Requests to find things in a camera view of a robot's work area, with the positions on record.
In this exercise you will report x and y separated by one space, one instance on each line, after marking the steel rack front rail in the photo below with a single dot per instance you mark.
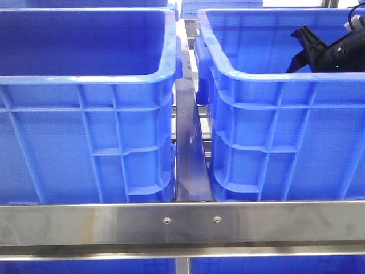
197 229

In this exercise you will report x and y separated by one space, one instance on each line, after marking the blue front right bin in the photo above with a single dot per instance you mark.
275 135

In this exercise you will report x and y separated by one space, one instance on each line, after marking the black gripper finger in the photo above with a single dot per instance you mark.
311 44
299 61

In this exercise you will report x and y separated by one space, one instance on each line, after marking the blue bin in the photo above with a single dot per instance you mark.
275 135
86 105

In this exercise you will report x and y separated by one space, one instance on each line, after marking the blue bin at left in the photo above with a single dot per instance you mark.
86 105

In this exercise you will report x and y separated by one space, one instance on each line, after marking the steel rack centre divider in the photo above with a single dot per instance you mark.
193 184

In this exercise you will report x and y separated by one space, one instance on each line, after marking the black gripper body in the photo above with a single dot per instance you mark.
344 55

